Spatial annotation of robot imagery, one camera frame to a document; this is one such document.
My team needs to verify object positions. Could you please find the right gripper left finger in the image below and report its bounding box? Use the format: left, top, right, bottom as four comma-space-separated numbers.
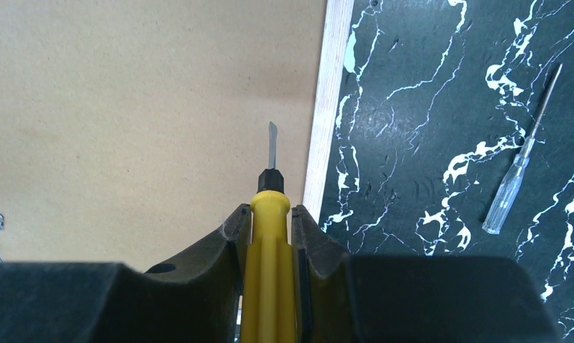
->
0, 204, 252, 342

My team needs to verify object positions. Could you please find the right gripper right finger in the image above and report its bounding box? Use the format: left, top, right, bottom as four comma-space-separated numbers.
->
292, 205, 557, 342

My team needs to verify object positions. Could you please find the white wooden photo frame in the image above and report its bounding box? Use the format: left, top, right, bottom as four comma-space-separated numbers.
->
0, 1, 353, 270

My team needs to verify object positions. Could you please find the yellow handled screwdriver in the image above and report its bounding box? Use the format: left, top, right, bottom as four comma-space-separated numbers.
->
240, 122, 297, 342

